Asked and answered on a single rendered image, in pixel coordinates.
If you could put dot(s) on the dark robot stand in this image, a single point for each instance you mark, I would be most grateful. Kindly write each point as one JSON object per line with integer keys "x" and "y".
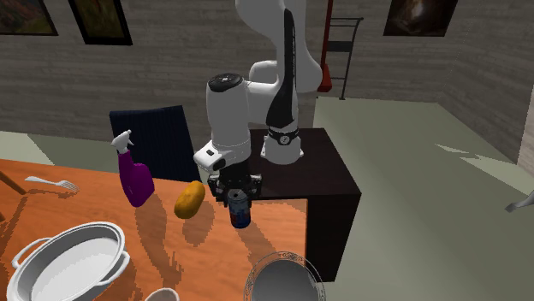
{"x": 325, "y": 175}

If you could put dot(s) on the purple spray bottle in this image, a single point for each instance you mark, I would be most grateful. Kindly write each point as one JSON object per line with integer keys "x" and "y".
{"x": 135, "y": 177}

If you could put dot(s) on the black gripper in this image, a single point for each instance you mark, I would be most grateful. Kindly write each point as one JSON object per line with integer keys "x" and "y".
{"x": 234, "y": 180}

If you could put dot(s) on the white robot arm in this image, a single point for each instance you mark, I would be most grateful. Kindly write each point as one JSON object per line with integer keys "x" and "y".
{"x": 229, "y": 125}

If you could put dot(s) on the blue drink can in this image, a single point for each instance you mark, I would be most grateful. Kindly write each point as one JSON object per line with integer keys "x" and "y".
{"x": 240, "y": 210}

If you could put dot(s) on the grey patterned plate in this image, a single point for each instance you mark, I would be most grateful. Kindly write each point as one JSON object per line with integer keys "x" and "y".
{"x": 283, "y": 281}

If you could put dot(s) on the red floor lamp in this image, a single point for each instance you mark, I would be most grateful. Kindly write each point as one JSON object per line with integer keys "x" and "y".
{"x": 326, "y": 54}

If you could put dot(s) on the black metal rack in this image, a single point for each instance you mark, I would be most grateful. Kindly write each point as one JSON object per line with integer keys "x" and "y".
{"x": 348, "y": 50}

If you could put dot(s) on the silver fork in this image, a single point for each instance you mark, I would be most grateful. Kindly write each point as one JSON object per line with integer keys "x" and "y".
{"x": 52, "y": 182}

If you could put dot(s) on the grey pointed object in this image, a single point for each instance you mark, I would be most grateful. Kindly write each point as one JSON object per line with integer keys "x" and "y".
{"x": 521, "y": 204}

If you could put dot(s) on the black framed wall picture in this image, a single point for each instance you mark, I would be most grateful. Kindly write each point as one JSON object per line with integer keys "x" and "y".
{"x": 102, "y": 21}
{"x": 419, "y": 16}
{"x": 25, "y": 16}

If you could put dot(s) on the dark blue chair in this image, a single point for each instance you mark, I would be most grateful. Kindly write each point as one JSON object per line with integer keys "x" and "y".
{"x": 160, "y": 139}

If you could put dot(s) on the brown potato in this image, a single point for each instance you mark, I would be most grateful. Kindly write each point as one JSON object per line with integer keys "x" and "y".
{"x": 190, "y": 200}

